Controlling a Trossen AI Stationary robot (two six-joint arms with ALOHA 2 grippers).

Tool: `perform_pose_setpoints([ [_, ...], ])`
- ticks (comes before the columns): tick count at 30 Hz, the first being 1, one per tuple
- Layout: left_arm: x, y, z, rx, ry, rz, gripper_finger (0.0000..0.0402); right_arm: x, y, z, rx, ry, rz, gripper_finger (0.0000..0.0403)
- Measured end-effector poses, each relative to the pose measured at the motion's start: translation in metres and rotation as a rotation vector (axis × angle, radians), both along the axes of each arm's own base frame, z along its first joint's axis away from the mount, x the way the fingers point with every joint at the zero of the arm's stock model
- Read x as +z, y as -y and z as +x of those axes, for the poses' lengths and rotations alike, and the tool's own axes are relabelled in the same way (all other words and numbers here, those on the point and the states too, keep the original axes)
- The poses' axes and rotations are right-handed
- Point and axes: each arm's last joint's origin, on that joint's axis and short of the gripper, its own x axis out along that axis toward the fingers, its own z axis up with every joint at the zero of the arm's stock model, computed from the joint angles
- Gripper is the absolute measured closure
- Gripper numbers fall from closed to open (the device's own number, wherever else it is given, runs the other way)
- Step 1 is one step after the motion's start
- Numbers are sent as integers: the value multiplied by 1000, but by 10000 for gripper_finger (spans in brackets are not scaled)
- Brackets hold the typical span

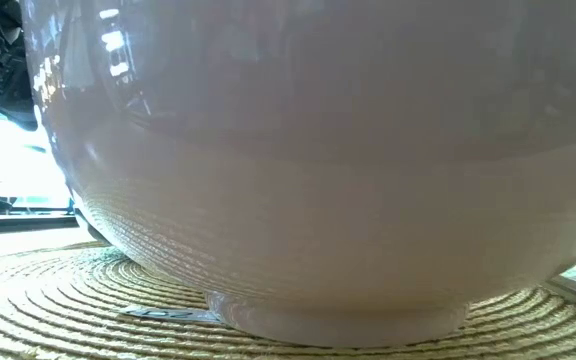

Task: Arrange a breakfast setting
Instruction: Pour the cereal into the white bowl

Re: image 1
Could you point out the white ceramic bowl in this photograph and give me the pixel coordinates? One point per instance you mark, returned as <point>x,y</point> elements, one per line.
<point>318,200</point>

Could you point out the black aluminium frame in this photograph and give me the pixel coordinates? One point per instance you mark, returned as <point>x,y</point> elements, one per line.
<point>28,222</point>

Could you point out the grey printed label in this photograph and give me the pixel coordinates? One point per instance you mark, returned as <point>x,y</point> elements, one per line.
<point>168,314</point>

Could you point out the round woven straw placemat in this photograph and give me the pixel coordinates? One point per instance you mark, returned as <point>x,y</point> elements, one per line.
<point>68,300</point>

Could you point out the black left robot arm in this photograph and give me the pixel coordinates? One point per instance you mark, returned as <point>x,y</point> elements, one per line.
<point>8,95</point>

